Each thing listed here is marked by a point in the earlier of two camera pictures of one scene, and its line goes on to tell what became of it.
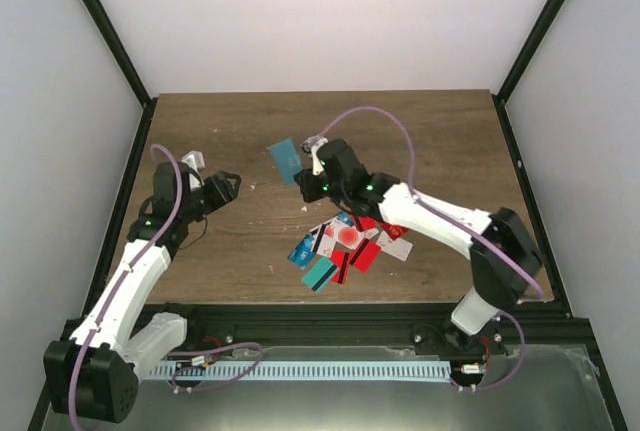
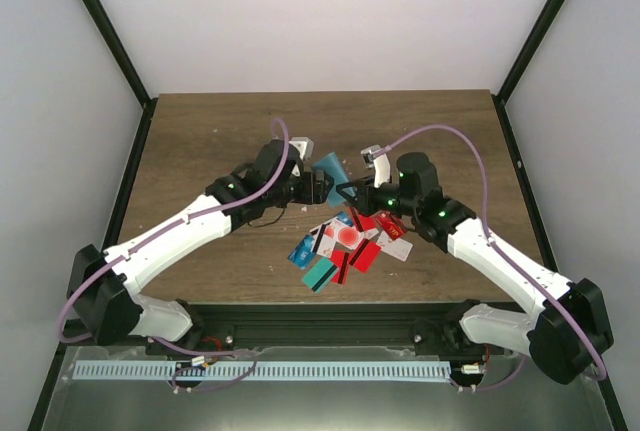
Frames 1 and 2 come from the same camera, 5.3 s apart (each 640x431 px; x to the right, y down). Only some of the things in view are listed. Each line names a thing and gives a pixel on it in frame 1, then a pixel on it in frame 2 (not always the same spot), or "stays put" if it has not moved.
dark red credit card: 394,231 stays put
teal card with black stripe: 319,274 stays put
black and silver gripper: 311,145 -> 375,157
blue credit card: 301,254 stays put
